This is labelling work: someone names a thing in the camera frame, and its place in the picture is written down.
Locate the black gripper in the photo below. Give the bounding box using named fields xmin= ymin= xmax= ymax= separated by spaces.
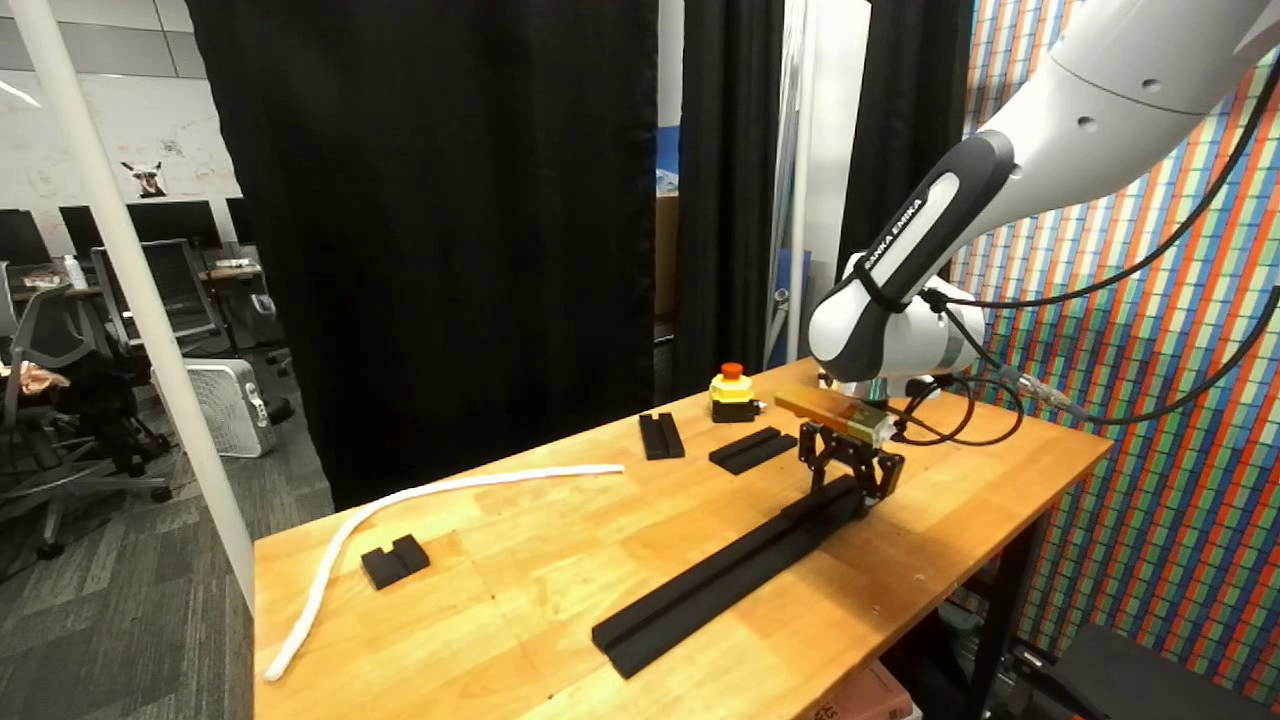
xmin=796 ymin=422 xmax=913 ymax=513

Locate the yellow red emergency stop button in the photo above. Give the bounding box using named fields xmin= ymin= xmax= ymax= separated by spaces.
xmin=703 ymin=355 xmax=768 ymax=428

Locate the short black grooved track piece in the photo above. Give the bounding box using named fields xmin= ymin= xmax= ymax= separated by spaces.
xmin=634 ymin=406 xmax=687 ymax=464

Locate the pink printed cardboard box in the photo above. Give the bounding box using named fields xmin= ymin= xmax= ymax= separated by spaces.
xmin=804 ymin=658 xmax=927 ymax=720

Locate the brown cardboard box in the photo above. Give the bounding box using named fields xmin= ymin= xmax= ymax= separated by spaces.
xmin=653 ymin=191 xmax=687 ymax=324

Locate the white foam tube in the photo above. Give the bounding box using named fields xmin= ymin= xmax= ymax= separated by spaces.
xmin=259 ymin=460 xmax=628 ymax=686

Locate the black padded stool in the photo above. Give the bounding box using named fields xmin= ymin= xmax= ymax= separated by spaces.
xmin=1032 ymin=621 xmax=1271 ymax=720

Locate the narrow black curtain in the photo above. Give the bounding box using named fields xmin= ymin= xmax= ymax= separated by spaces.
xmin=677 ymin=0 xmax=791 ymax=394

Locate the small black notched block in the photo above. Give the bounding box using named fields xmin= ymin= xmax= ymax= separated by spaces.
xmin=354 ymin=531 xmax=434 ymax=591

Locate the wide black curtain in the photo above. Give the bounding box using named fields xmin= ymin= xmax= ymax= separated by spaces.
xmin=185 ymin=0 xmax=664 ymax=508

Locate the black desk equipment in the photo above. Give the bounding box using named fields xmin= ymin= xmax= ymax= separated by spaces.
xmin=197 ymin=242 xmax=300 ymax=428

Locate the white computer tower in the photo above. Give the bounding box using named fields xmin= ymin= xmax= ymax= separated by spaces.
xmin=180 ymin=355 xmax=279 ymax=464

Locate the black computer monitor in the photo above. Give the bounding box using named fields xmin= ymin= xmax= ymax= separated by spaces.
xmin=90 ymin=234 xmax=223 ymax=352

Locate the white slanted pole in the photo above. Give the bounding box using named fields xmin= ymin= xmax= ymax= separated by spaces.
xmin=3 ymin=0 xmax=259 ymax=621

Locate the black office chair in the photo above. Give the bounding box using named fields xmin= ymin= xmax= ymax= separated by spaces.
xmin=0 ymin=282 xmax=174 ymax=562

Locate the black cable with metal connector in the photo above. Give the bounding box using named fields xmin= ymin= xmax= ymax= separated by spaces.
xmin=889 ymin=282 xmax=1280 ymax=452

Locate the black metal table frame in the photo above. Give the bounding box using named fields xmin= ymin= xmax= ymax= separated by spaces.
xmin=914 ymin=517 xmax=1047 ymax=720

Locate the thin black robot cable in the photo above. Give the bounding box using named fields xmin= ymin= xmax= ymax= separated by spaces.
xmin=927 ymin=74 xmax=1280 ymax=313

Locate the black curtain beside colourful wall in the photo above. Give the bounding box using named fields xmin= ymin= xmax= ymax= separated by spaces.
xmin=837 ymin=0 xmax=975 ymax=293

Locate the small wall picture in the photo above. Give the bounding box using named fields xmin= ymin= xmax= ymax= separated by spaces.
xmin=118 ymin=154 xmax=171 ymax=205

